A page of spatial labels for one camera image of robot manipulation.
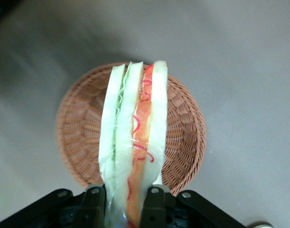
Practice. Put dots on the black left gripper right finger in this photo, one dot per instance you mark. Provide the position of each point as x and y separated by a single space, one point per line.
182 211

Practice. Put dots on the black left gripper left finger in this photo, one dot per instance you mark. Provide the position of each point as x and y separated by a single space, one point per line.
52 211

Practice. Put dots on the triangle sandwich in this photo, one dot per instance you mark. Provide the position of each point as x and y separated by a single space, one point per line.
125 118

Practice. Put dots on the brown round wicker basket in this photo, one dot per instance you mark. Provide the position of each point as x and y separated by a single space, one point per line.
83 118

